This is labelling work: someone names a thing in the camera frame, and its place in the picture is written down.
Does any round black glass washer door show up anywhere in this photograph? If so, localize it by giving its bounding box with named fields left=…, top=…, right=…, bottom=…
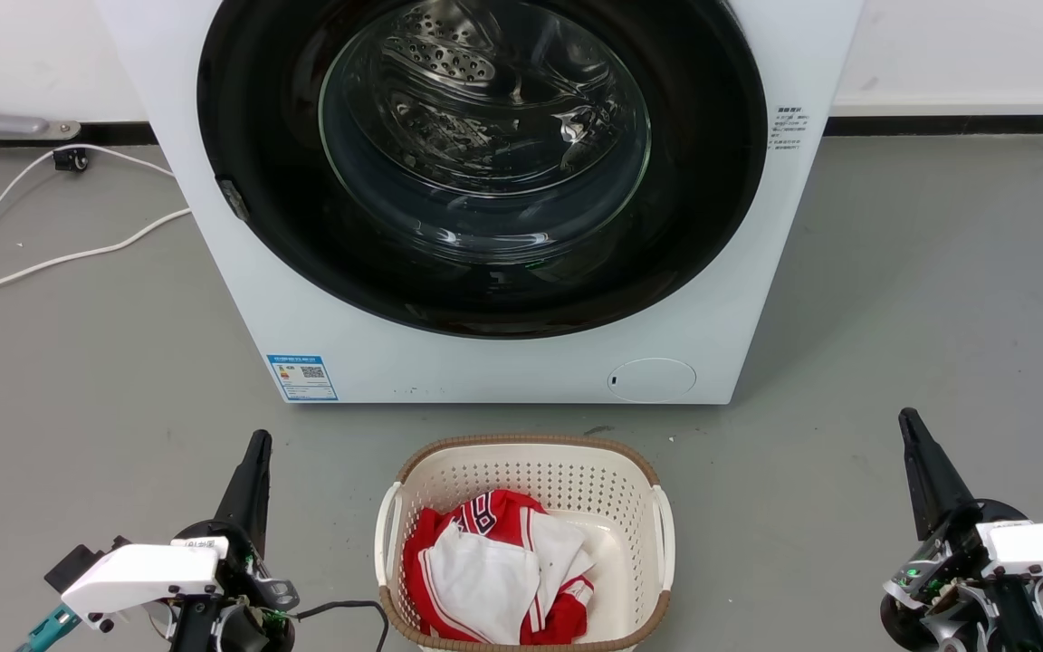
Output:
left=196, top=0, right=769, bottom=340

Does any white text notice sticker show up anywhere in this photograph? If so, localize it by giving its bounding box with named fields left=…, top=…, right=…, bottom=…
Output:
left=768, top=105, right=813, bottom=153

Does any cream laundry basket brown rim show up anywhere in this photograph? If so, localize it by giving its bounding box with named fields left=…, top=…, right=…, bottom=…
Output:
left=374, top=434, right=675, bottom=652

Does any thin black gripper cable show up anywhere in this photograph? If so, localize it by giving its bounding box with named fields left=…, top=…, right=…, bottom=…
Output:
left=291, top=599, right=391, bottom=652

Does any round white filter cover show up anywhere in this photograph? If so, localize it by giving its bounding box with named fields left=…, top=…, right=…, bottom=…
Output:
left=608, top=358, right=698, bottom=404

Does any blue energy label sticker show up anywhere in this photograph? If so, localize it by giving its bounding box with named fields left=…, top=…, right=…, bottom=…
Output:
left=267, top=354, right=339, bottom=402

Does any white front-load washing machine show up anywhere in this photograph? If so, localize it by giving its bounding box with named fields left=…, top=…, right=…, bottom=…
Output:
left=91, top=0, right=865, bottom=406

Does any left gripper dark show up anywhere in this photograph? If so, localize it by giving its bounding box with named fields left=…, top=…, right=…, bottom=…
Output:
left=167, top=430, right=300, bottom=652

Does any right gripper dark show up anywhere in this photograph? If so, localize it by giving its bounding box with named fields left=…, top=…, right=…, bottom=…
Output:
left=878, top=407, right=1043, bottom=652

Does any perforated steel washer drum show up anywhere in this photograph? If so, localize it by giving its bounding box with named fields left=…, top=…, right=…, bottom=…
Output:
left=321, top=0, right=653, bottom=265

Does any red and white jersey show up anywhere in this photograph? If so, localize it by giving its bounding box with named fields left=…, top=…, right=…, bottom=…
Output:
left=402, top=489, right=597, bottom=647

